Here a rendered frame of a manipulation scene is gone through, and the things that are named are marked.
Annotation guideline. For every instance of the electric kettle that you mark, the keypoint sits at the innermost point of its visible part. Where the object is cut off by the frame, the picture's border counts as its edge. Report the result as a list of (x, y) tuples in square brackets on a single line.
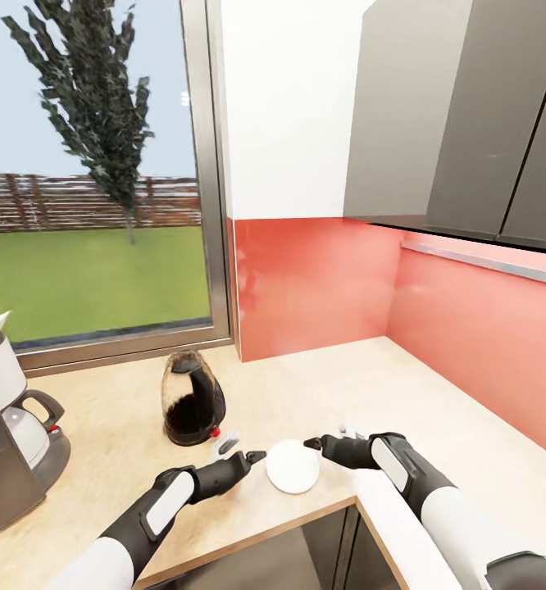
[(193, 403)]

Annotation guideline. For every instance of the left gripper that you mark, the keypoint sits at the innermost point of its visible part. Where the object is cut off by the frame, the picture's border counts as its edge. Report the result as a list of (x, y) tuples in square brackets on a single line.
[(229, 472)]

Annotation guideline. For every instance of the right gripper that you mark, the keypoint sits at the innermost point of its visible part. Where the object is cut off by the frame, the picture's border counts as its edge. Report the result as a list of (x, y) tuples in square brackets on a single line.
[(335, 449)]

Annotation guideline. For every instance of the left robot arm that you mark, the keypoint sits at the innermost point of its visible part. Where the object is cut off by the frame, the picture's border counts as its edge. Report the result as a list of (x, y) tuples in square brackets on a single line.
[(120, 554)]

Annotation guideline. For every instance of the fixed window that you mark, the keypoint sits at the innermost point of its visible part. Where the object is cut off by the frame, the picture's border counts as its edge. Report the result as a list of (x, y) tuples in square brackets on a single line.
[(113, 232)]

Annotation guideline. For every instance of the coffee maker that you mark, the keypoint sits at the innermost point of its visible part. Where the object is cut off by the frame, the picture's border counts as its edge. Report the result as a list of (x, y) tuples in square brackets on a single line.
[(32, 453)]

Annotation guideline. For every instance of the saucer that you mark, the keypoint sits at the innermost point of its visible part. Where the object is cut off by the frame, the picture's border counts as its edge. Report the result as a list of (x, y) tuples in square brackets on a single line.
[(292, 467)]

